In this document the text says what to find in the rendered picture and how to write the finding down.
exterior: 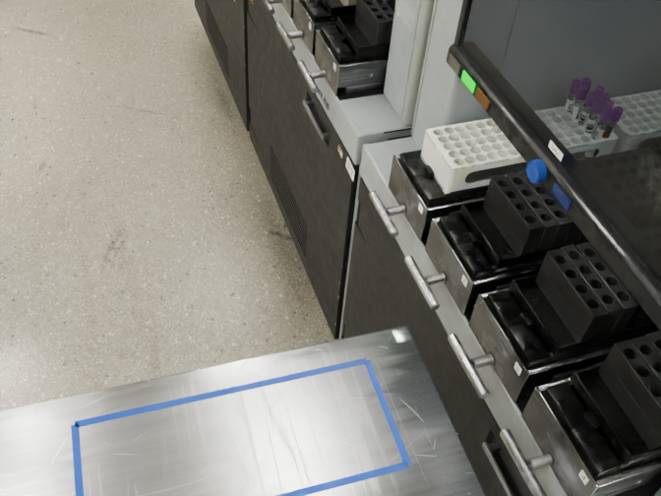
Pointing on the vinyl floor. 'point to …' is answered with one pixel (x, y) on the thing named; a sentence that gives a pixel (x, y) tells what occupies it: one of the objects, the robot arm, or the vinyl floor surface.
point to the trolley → (250, 430)
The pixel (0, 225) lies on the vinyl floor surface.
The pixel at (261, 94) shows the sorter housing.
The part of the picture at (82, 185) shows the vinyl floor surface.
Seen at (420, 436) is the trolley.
